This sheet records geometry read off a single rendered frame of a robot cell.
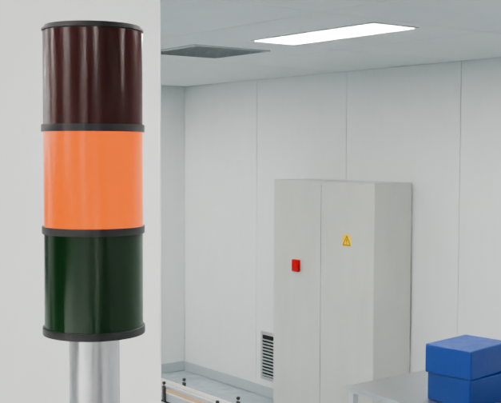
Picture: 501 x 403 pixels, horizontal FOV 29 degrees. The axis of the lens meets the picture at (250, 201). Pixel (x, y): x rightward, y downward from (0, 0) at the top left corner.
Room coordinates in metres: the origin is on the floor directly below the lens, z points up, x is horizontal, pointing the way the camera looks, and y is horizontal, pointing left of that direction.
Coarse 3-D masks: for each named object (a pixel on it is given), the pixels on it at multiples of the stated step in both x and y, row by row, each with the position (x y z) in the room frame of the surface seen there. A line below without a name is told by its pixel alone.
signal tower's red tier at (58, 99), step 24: (48, 48) 0.46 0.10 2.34; (72, 48) 0.46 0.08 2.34; (96, 48) 0.46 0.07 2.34; (120, 48) 0.46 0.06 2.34; (48, 72) 0.46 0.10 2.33; (72, 72) 0.46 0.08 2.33; (96, 72) 0.46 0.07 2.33; (120, 72) 0.46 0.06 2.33; (48, 96) 0.46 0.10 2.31; (72, 96) 0.46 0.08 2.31; (96, 96) 0.46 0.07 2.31; (120, 96) 0.46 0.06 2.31; (48, 120) 0.46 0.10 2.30; (72, 120) 0.46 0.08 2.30; (96, 120) 0.46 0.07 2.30; (120, 120) 0.46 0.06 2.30
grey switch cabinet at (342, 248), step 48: (288, 192) 8.00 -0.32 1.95; (336, 192) 7.53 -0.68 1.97; (384, 192) 7.26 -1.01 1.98; (288, 240) 8.00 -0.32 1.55; (336, 240) 7.53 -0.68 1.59; (384, 240) 7.27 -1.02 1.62; (288, 288) 7.99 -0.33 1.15; (336, 288) 7.53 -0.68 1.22; (384, 288) 7.27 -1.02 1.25; (288, 336) 7.99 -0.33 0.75; (336, 336) 7.52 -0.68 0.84; (384, 336) 7.27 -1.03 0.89; (288, 384) 7.99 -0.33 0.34; (336, 384) 7.52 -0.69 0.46
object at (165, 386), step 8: (176, 384) 5.42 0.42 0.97; (184, 384) 5.41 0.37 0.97; (168, 392) 5.38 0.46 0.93; (176, 392) 5.38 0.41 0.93; (184, 392) 5.24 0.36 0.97; (192, 392) 5.29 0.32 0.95; (200, 392) 5.23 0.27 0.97; (168, 400) 5.32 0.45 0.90; (176, 400) 5.25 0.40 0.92; (184, 400) 5.19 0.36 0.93; (192, 400) 5.20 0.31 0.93; (200, 400) 5.11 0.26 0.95; (208, 400) 5.06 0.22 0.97; (216, 400) 5.10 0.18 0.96; (224, 400) 5.05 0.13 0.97
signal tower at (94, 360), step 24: (48, 24) 0.47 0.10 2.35; (72, 24) 0.46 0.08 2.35; (96, 24) 0.46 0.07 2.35; (120, 24) 0.46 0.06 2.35; (48, 336) 0.46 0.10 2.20; (72, 336) 0.46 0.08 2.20; (96, 336) 0.45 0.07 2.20; (120, 336) 0.46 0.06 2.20; (72, 360) 0.47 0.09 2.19; (96, 360) 0.47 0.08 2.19; (72, 384) 0.47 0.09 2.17; (96, 384) 0.47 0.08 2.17
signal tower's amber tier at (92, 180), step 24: (48, 144) 0.46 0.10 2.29; (72, 144) 0.46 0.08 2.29; (96, 144) 0.46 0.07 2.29; (120, 144) 0.46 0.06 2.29; (48, 168) 0.46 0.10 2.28; (72, 168) 0.46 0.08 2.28; (96, 168) 0.46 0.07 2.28; (120, 168) 0.46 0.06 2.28; (48, 192) 0.46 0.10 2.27; (72, 192) 0.46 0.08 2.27; (96, 192) 0.46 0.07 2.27; (120, 192) 0.46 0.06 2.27; (48, 216) 0.46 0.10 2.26; (72, 216) 0.46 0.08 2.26; (96, 216) 0.46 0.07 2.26; (120, 216) 0.46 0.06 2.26
